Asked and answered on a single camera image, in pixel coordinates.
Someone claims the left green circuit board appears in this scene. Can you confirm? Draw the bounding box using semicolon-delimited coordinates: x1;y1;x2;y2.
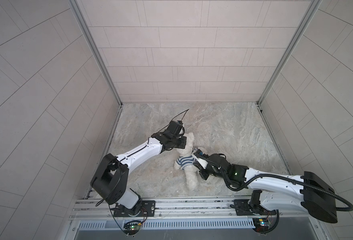
123;220;143;236

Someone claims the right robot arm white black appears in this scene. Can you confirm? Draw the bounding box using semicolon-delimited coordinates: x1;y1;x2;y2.
194;151;337;224

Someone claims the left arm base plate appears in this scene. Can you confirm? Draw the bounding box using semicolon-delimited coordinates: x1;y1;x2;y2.
113;200;156;217

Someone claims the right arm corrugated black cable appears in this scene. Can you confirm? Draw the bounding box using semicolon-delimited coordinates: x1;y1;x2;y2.
200;152;353;212

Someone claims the white ventilation grille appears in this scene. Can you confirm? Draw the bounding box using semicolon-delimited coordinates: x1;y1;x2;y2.
78;218;255;231

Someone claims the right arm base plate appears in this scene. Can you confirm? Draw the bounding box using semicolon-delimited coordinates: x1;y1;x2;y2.
230;200;276;216

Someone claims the left corner aluminium profile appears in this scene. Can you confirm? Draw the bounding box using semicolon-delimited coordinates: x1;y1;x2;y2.
69;0;123;108

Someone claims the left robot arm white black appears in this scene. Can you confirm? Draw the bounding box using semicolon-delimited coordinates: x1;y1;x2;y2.
90;120;187;216

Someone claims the right green circuit board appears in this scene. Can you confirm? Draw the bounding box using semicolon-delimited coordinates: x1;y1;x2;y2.
252;218;270;233

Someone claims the corner aluminium profile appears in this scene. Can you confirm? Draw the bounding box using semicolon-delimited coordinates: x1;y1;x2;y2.
256;0;322;109
69;0;123;108

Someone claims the green circuit board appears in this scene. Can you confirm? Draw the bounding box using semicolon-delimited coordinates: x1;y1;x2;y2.
123;220;143;236
252;218;270;233

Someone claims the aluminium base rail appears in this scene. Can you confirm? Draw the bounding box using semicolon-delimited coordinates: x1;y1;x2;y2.
69;196;319;221

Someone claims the right corner aluminium profile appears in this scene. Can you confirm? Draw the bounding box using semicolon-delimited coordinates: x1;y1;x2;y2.
256;0;322;109

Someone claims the blue white striped knit sweater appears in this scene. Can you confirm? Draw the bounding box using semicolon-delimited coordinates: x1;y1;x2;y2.
175;155;195;170

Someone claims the white plush teddy bear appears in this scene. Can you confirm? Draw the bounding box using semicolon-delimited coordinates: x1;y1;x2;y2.
174;133;198;191

